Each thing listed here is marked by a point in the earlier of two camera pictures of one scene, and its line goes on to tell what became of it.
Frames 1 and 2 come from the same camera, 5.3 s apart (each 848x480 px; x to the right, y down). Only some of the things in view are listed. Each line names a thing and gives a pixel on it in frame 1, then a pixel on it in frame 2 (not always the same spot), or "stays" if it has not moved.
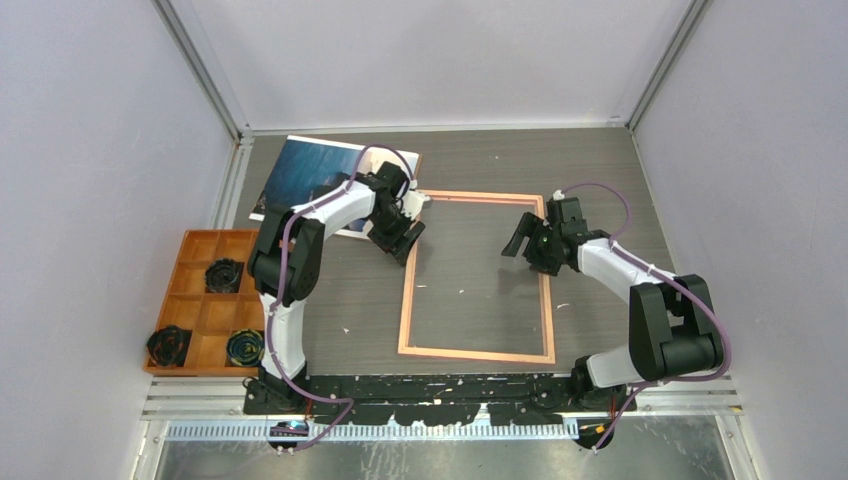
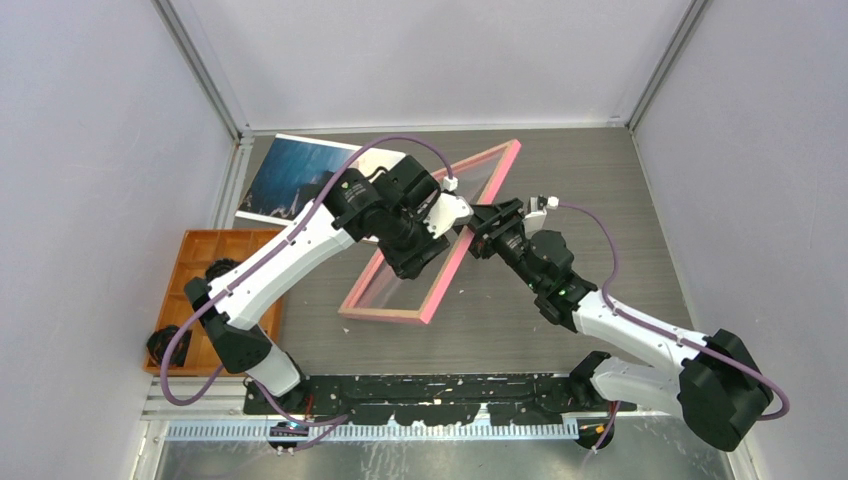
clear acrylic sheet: [465, 297] to [384, 290]
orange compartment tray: [211, 317] stays
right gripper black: [534, 229] to [485, 233]
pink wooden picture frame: [407, 319] to [458, 245]
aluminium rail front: [221, 397] stays
